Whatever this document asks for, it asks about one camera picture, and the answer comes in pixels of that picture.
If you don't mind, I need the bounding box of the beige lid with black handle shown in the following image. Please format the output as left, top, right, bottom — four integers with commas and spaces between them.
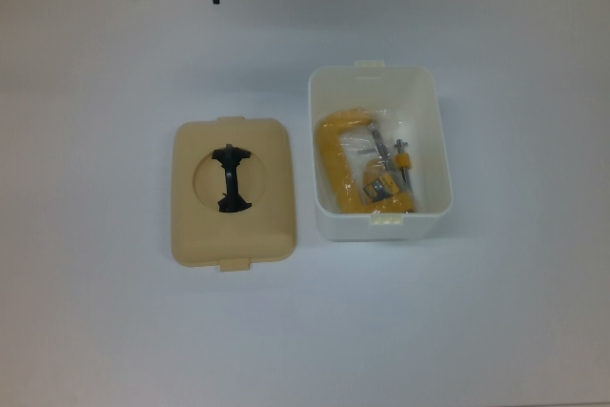
171, 115, 299, 275

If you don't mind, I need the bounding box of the clear plastic bag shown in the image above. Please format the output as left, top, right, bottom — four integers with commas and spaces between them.
315, 110, 421, 214

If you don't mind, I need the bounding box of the white plastic tool case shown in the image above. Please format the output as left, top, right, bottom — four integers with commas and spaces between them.
307, 59, 454, 243

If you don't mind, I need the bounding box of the yellow clamp tool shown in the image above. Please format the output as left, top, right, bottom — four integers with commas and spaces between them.
314, 109, 418, 214

